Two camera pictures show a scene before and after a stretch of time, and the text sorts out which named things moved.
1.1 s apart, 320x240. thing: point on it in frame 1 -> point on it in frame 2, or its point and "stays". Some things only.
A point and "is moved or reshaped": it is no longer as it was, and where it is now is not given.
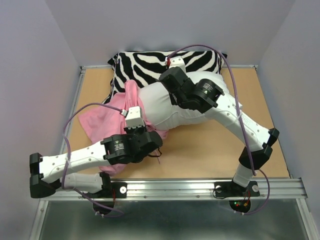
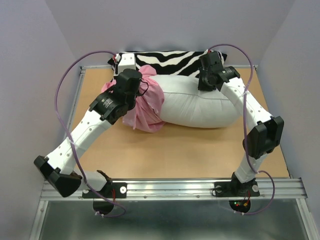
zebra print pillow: [145, 67] stays
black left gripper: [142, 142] -> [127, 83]
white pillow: [157, 109] is moved or reshaped
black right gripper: [173, 99] -> [202, 85]
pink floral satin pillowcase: [106, 116] is moved or reshaped
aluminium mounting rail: [188, 189] stays
